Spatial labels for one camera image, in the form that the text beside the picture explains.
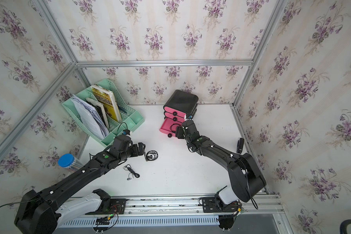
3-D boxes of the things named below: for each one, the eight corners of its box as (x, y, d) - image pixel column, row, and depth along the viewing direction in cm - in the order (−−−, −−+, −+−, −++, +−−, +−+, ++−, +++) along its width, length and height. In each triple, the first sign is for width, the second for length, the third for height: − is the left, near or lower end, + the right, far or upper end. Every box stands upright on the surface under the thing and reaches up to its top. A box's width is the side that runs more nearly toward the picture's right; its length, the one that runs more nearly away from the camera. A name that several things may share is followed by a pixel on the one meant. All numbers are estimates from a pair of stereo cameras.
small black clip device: (234, 154, 98) (238, 148, 92) (237, 143, 104) (241, 137, 98) (237, 156, 98) (242, 150, 92) (240, 144, 103) (244, 138, 97)
